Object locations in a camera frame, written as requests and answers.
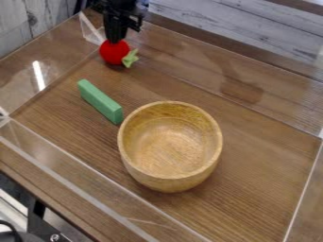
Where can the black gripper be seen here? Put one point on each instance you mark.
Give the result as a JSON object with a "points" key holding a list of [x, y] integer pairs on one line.
{"points": [[123, 15]]}

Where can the red plush strawberry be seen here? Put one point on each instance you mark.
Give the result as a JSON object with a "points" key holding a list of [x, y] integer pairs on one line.
{"points": [[118, 53]]}

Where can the green rectangular block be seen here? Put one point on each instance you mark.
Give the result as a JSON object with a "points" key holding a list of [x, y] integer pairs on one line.
{"points": [[100, 101]]}

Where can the wooden bowl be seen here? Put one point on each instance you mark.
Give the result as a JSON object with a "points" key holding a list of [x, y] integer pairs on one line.
{"points": [[170, 142]]}

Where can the clear acrylic tray enclosure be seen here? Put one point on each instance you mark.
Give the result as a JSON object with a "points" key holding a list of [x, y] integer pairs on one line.
{"points": [[263, 197]]}

